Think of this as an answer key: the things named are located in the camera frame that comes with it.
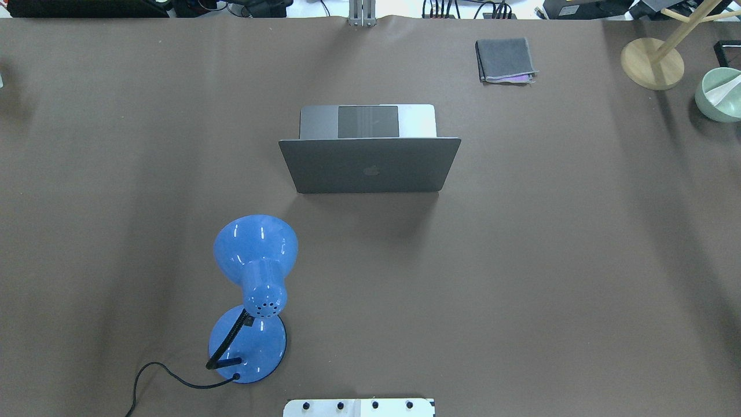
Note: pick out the grey laptop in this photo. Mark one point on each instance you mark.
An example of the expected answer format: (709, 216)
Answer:
(382, 148)

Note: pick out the blue desk lamp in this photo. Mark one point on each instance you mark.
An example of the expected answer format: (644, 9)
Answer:
(248, 342)

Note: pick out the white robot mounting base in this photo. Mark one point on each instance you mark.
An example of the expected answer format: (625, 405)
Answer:
(361, 407)

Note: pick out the folded grey cloth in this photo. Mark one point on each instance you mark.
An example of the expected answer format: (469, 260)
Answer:
(505, 61)

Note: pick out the wooden cup tree stand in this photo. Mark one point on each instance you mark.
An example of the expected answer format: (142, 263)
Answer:
(656, 64)

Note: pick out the white ceramic spoon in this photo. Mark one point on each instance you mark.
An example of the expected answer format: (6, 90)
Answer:
(719, 93)

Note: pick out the mint green bowl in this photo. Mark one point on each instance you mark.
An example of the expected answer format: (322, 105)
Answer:
(725, 110)

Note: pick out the aluminium frame post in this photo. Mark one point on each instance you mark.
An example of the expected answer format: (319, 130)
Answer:
(362, 13)

